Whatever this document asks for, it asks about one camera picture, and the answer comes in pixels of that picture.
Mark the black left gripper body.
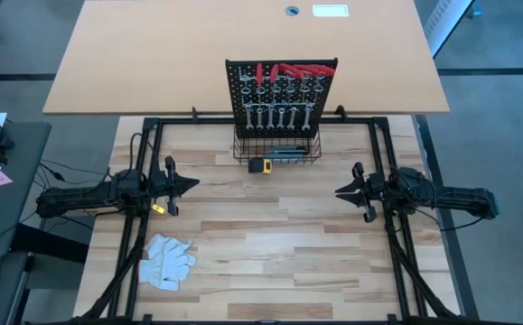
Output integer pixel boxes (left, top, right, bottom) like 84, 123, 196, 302
150, 155, 182, 218

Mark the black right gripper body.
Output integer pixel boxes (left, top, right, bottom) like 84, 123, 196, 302
351, 161, 397, 224

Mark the silver metal utility knife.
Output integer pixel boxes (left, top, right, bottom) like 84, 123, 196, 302
267, 144, 310, 155

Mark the yellow black tape measure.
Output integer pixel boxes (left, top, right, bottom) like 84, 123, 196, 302
247, 157, 274, 176

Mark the black perforated pegboard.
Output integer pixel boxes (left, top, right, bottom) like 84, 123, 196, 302
224, 57, 340, 141

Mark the tan wooden desk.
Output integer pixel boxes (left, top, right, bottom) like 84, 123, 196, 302
42, 0, 451, 116

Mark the grey side table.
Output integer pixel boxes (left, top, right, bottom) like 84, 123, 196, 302
0, 121, 52, 261

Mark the white rectangular desk plate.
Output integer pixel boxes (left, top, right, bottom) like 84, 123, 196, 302
312, 4, 350, 18

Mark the white perforated panel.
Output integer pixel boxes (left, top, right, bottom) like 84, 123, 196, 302
423, 0, 477, 60

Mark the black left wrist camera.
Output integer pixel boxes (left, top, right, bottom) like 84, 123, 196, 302
111, 170, 148, 200

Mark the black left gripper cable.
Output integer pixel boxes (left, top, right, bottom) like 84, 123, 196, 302
127, 131, 154, 180

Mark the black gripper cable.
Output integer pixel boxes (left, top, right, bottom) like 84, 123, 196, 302
416, 206, 489, 233
127, 131, 154, 180

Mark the black wire basket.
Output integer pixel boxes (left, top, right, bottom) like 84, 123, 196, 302
232, 127, 323, 166

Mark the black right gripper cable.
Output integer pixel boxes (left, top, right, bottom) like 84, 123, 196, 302
416, 206, 489, 233

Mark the slotted wrench holder rail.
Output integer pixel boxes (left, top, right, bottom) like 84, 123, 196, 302
241, 103, 315, 112

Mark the chrome ring hook rail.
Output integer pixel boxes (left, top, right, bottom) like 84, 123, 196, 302
238, 75, 327, 96

